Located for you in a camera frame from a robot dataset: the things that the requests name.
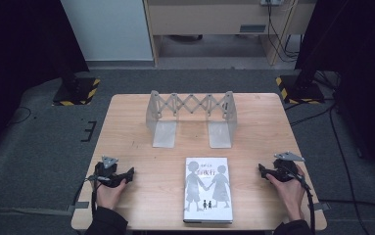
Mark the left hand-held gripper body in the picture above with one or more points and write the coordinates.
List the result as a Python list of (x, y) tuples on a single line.
[(105, 171)]

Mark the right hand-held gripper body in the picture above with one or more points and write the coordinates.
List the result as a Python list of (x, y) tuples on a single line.
[(284, 169)]

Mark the grey book with silhouette cover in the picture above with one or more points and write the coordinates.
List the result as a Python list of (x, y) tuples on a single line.
[(208, 192)]

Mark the expandable metal book rack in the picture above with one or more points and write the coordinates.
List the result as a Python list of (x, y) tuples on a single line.
[(191, 104)]

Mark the person's left hand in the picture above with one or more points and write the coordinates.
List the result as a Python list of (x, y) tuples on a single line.
[(108, 196)]

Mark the person's right hand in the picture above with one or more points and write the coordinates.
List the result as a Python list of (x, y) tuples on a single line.
[(291, 196)]

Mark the grey tape piece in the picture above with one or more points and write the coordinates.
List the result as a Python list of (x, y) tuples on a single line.
[(319, 206), (79, 206)]

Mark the black stand base yellow stripes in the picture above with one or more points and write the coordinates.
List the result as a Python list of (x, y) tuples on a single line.
[(301, 91), (77, 93)]

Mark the black curtain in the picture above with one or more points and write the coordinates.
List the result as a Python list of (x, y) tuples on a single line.
[(18, 49), (358, 49)]

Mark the white panel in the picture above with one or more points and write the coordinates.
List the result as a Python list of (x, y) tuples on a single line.
[(106, 29)]

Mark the light wooden desk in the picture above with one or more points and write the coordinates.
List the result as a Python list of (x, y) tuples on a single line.
[(208, 19)]

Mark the white power strip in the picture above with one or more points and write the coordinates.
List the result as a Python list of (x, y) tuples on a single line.
[(271, 2)]

